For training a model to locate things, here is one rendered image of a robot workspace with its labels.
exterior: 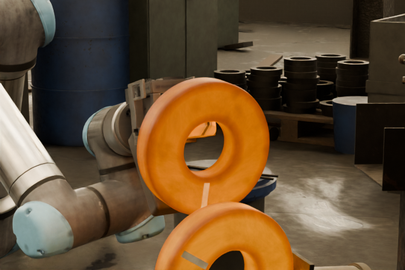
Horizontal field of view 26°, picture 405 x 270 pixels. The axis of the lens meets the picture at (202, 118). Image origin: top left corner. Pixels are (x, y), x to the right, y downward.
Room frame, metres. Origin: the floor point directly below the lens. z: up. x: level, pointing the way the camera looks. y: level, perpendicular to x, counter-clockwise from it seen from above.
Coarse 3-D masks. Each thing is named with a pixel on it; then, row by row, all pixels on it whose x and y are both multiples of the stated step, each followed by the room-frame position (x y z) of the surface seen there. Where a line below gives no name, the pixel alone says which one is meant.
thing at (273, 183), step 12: (192, 168) 2.42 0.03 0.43; (264, 180) 2.30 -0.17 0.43; (276, 180) 2.36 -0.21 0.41; (252, 192) 2.25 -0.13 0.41; (264, 192) 2.27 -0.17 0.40; (252, 204) 2.29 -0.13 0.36; (264, 204) 2.36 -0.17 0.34; (180, 216) 2.31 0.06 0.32; (228, 252) 2.26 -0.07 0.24; (240, 252) 2.27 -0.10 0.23; (216, 264) 2.25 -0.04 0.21; (228, 264) 2.26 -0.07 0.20; (240, 264) 2.27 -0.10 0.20
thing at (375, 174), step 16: (368, 112) 1.84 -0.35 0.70; (384, 112) 1.84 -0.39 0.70; (400, 112) 1.84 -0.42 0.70; (368, 128) 1.84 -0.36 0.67; (384, 128) 1.84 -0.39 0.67; (400, 128) 1.58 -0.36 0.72; (368, 144) 1.84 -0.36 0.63; (384, 144) 1.58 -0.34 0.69; (400, 144) 1.58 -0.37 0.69; (368, 160) 1.84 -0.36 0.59; (384, 160) 1.58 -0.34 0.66; (400, 160) 1.58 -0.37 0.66; (368, 176) 1.70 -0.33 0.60; (384, 176) 1.58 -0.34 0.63; (400, 176) 1.58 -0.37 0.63; (400, 192) 1.72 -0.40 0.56; (400, 208) 1.71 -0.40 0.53; (400, 224) 1.70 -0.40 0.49; (400, 240) 1.70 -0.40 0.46; (400, 256) 1.69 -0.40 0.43
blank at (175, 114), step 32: (160, 96) 0.96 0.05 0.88; (192, 96) 0.94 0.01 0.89; (224, 96) 0.96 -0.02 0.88; (160, 128) 0.93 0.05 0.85; (192, 128) 0.94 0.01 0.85; (224, 128) 0.98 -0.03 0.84; (256, 128) 0.98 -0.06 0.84; (160, 160) 0.93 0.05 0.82; (224, 160) 0.98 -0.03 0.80; (256, 160) 0.98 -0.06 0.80; (160, 192) 0.93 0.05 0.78; (192, 192) 0.95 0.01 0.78; (224, 192) 0.96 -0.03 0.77
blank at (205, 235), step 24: (192, 216) 0.87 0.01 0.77; (216, 216) 0.85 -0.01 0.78; (240, 216) 0.87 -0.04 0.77; (264, 216) 0.88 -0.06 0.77; (168, 240) 0.85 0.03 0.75; (192, 240) 0.84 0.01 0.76; (216, 240) 0.85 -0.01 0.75; (240, 240) 0.87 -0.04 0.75; (264, 240) 0.88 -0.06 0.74; (288, 240) 0.90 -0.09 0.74; (168, 264) 0.83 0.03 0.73; (192, 264) 0.84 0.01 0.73; (264, 264) 0.88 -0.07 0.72; (288, 264) 0.90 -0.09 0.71
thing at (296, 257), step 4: (292, 252) 0.91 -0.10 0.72; (296, 252) 0.91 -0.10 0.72; (296, 256) 0.90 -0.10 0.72; (300, 256) 0.90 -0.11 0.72; (296, 260) 0.90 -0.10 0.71; (300, 260) 0.89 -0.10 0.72; (304, 260) 0.88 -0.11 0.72; (308, 260) 0.89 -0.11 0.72; (296, 264) 0.90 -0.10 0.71; (300, 264) 0.89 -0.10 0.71; (304, 264) 0.88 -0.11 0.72; (308, 264) 0.88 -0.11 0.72; (312, 264) 0.87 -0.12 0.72; (296, 268) 0.90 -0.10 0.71; (300, 268) 0.89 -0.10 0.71; (304, 268) 0.88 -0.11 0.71; (308, 268) 0.87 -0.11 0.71; (312, 268) 0.87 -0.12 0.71
